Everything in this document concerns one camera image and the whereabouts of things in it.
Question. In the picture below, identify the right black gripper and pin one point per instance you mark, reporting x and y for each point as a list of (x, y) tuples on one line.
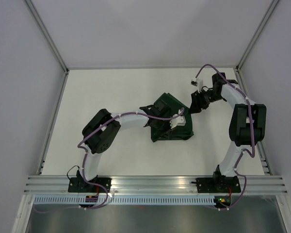
[(197, 103)]

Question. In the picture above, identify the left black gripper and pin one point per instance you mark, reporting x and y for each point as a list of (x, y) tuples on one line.
[(169, 127)]

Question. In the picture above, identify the dark green cloth napkin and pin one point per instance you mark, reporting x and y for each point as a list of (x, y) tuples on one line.
[(183, 132)]

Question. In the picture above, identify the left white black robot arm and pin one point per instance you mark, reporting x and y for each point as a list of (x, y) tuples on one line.
[(99, 134)]

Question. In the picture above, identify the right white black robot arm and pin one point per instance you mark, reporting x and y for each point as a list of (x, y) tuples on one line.
[(246, 129)]

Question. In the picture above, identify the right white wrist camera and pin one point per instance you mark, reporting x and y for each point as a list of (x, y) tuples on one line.
[(197, 82)]

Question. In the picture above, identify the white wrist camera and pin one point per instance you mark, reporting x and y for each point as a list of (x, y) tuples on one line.
[(177, 120), (197, 82)]

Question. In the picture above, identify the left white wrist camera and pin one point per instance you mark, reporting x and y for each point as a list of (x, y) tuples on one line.
[(177, 120)]

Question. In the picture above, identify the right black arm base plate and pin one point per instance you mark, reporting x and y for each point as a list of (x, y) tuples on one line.
[(225, 185)]

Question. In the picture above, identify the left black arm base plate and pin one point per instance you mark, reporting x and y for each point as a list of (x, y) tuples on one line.
[(78, 185)]

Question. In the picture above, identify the right aluminium frame post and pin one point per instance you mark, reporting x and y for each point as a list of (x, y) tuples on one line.
[(258, 32)]

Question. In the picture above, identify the aluminium frame post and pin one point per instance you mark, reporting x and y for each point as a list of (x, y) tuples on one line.
[(258, 32), (45, 33)]

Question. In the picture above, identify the aluminium mounting rail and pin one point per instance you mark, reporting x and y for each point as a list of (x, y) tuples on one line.
[(158, 185)]

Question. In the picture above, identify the left aluminium frame post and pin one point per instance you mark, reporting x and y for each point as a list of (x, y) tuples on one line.
[(45, 33)]

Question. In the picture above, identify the white slotted cable duct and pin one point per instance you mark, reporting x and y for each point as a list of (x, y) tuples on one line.
[(126, 200)]

